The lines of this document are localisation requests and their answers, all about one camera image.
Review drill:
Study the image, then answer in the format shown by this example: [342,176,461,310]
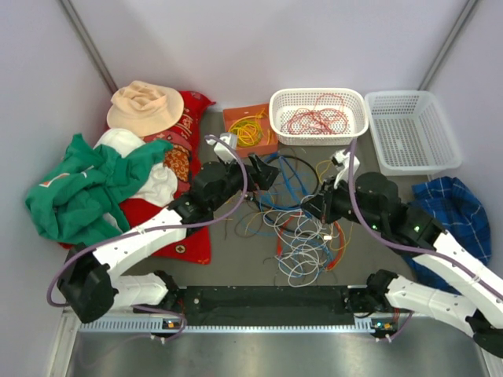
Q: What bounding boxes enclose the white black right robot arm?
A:
[301,173,502,357]

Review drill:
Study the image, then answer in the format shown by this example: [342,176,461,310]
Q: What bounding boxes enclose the red patterned cloth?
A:
[58,90,217,267]

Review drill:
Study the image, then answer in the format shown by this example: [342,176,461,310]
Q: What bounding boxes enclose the orange cardboard box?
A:
[223,103,278,159]

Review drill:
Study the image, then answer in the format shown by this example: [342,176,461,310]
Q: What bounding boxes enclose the beige bucket hat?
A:
[106,80,185,137]

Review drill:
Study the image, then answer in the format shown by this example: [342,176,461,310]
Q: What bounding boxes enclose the light blue thin cable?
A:
[277,235,335,280]

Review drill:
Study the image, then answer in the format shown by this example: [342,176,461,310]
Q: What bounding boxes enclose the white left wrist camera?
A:
[213,133,237,163]

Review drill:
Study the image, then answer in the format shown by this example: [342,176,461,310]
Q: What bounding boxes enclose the white thin cable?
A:
[261,198,339,287]

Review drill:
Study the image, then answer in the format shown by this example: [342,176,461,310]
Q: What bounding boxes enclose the green garment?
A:
[25,134,172,246]

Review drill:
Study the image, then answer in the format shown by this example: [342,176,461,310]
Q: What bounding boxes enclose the white empty perforated basket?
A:
[365,90,462,176]

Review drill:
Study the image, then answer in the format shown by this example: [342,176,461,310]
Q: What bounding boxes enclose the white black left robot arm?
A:
[57,154,279,324]

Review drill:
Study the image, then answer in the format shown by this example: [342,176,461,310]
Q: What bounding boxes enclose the black thick cable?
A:
[247,155,319,236]

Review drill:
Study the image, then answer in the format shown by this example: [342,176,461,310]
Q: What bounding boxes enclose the red thin cable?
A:
[288,92,351,135]

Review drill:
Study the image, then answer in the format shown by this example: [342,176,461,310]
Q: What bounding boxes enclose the white basket with red cable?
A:
[269,88,369,146]

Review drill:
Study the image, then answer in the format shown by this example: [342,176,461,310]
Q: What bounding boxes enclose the blue network cable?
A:
[235,152,327,236]

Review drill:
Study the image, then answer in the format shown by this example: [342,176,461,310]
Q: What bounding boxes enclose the white garment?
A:
[95,128,178,207]

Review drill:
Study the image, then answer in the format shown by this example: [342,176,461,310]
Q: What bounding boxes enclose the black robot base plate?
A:
[156,285,413,327]

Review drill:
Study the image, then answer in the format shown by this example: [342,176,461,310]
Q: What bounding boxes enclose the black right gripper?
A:
[301,174,384,232]

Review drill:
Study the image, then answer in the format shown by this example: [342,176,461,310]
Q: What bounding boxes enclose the yellow cable coil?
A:
[228,109,276,150]

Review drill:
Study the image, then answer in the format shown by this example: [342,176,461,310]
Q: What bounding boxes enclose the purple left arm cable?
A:
[46,134,248,342]

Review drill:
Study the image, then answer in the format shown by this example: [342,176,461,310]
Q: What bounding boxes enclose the slotted cable duct rail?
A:
[80,317,397,334]

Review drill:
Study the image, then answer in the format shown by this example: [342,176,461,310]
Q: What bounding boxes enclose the blue plaid cloth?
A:
[404,176,492,295]

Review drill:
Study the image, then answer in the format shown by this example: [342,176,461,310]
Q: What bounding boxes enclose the orange red cable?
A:
[276,214,347,270]

